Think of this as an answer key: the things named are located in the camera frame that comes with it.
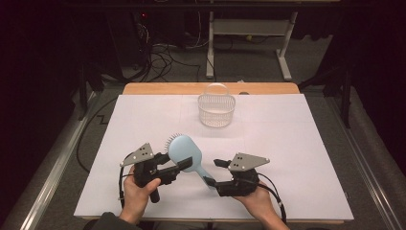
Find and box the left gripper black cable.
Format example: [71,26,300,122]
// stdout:
[118,152,135,210]

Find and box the person's right hand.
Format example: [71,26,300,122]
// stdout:
[233,183,279,219]

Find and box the long black floor cable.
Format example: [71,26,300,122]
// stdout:
[76,96,120,173]

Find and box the black metal stand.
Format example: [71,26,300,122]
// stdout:
[76,60,104,121]
[298,63,353,128]

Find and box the white table cover board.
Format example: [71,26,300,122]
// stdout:
[74,93,354,222]

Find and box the wooden table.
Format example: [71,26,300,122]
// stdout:
[76,81,346,224]

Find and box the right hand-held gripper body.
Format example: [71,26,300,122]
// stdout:
[215,152,271,197]

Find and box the person's left hand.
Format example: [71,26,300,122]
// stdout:
[119,174,162,224]

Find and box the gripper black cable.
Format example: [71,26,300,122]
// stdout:
[118,152,135,210]
[257,172,287,224]

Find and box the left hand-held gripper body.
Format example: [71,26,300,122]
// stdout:
[120,142,181,204]

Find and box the light blue hairbrush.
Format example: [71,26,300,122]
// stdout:
[163,132,215,190]

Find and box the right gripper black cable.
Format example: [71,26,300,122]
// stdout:
[257,172,287,224]

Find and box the aluminium floor rail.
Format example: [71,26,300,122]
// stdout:
[18,90,97,230]
[325,95,406,230]

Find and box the white plastic basket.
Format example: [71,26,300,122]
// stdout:
[197,82,237,128]

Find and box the tangle of floor cables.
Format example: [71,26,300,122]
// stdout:
[127,41,212,82]

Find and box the white metal table frame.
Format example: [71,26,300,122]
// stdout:
[205,11,299,82]

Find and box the dark computer tower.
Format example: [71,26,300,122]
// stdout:
[106,11,151,70]

